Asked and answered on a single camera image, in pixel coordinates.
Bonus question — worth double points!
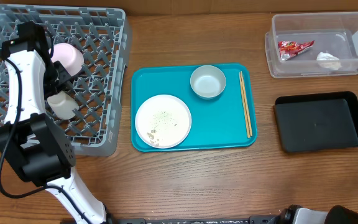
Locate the small pink bowl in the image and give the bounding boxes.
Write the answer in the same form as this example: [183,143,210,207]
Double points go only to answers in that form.
[52,43,84,77]

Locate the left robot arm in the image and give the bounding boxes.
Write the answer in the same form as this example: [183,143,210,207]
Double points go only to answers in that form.
[0,21,115,223]

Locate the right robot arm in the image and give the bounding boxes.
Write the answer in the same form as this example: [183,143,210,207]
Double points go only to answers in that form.
[268,205,358,224]

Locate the large white plate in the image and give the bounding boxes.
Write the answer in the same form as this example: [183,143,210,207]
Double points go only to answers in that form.
[135,95,192,149]

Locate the grey-green bowl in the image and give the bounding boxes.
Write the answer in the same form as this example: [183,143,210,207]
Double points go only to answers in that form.
[190,65,226,100]

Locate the wooden chopstick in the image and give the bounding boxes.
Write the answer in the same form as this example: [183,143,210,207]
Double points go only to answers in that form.
[239,71,253,138]
[239,71,252,139]

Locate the grey dish rack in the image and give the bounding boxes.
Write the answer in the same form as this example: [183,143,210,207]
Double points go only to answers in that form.
[0,4,132,156]

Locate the red snack wrapper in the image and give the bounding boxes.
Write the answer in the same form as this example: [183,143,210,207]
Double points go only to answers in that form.
[278,40,314,61]

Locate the black tray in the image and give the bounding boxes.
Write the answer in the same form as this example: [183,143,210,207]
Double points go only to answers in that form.
[273,91,358,153]

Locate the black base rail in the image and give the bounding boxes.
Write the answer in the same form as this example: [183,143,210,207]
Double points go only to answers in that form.
[108,215,278,224]

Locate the left wooden chopstick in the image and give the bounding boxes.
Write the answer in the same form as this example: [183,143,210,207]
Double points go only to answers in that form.
[239,71,252,139]

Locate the cream cup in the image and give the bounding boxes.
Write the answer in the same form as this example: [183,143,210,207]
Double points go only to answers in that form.
[47,91,79,119]

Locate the right wooden chopstick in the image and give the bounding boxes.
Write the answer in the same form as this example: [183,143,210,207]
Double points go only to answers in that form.
[239,71,253,138]

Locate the clear plastic bin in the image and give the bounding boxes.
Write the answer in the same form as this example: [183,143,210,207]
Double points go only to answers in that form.
[265,12,358,78]

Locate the white napkin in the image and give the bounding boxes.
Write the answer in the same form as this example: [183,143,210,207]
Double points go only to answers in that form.
[316,52,342,70]

